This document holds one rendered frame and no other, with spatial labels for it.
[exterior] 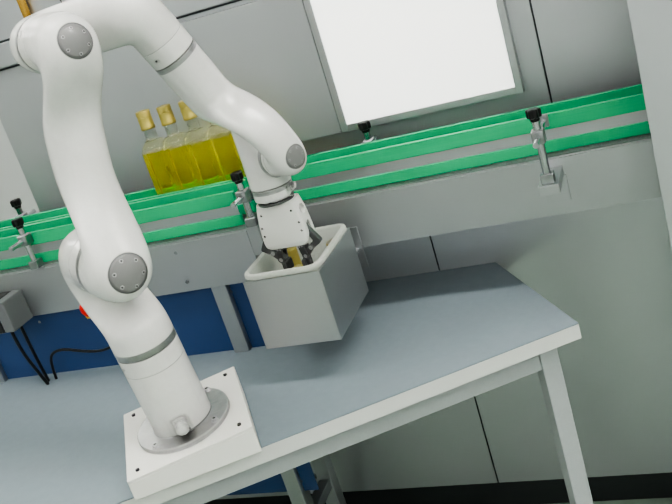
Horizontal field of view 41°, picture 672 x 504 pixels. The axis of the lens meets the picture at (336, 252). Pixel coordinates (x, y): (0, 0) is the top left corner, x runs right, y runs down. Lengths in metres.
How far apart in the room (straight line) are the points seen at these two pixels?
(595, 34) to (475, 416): 1.03
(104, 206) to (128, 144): 0.84
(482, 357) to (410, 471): 0.85
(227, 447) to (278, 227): 0.44
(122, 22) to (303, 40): 0.60
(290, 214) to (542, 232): 0.66
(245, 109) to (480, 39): 0.59
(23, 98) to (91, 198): 0.98
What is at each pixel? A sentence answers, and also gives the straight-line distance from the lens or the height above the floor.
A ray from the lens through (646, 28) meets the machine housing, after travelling 1.64.
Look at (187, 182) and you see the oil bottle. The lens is 2.15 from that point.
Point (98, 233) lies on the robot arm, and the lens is 1.57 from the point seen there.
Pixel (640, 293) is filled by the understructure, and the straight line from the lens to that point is 2.22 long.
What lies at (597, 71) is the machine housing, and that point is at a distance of 2.04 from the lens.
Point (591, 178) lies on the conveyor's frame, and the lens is 1.88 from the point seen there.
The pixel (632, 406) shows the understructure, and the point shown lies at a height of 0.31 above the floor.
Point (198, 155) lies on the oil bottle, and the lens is 2.12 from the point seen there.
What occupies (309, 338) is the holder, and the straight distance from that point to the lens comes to 1.84.
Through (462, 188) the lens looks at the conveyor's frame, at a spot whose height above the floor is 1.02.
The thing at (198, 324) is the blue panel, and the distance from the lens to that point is 2.18.
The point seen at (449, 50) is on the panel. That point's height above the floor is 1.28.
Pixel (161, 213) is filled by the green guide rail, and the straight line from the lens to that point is 2.08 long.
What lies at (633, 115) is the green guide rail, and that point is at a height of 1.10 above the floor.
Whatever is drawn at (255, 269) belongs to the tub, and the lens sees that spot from 1.86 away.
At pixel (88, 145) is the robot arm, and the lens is 1.58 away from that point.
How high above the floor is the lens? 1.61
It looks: 20 degrees down
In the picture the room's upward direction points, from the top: 18 degrees counter-clockwise
